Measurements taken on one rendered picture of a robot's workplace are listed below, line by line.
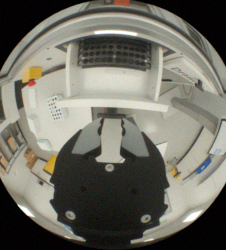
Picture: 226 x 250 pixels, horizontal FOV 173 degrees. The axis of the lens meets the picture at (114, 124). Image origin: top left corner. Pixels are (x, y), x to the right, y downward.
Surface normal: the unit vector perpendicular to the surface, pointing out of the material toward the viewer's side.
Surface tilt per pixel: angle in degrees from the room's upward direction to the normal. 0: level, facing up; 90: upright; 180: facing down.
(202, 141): 90
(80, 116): 0
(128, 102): 0
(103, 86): 0
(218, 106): 90
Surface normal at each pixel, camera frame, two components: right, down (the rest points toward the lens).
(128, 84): 0.00, 0.50
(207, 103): -1.00, -0.06
